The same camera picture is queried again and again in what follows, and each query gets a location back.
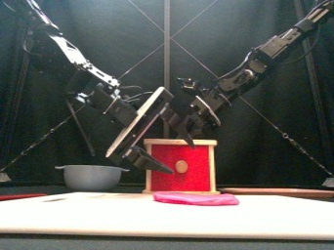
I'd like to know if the diagonal brace wire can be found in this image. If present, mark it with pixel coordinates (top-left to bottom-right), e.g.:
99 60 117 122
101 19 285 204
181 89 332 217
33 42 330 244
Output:
129 0 334 179
0 0 220 174

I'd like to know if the red flat mat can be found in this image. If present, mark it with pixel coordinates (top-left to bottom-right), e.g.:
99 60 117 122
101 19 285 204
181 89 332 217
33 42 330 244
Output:
0 192 49 202

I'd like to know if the pink flat dough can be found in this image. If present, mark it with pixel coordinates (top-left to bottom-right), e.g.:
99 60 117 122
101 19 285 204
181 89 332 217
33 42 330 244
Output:
153 190 242 207

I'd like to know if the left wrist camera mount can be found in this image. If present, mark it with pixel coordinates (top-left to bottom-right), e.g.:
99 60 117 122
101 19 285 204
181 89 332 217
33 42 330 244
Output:
65 68 122 110

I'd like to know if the wooden drawer box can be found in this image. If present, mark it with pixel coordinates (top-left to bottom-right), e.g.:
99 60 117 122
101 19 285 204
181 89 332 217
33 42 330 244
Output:
142 138 222 195

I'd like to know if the grey bowl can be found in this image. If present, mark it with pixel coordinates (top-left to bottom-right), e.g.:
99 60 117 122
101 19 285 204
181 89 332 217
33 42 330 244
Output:
54 164 131 192

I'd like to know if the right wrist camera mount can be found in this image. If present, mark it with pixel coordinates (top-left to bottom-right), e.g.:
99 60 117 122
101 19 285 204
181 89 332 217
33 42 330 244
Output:
177 76 210 99

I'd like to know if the red drawer with wooden knob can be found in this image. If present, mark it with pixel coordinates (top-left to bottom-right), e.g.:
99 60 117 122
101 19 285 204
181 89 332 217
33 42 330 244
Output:
150 145 213 192

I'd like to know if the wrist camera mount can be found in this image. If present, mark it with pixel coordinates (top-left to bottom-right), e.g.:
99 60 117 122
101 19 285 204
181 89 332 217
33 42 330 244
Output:
65 68 122 110
177 76 210 99

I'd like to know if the grey vertical frame pole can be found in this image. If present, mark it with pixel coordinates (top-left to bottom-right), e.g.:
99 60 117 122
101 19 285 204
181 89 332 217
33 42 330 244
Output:
163 0 173 140

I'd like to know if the wooden tray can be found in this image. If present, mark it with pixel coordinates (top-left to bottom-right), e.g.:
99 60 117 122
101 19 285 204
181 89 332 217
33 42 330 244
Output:
218 187 334 200

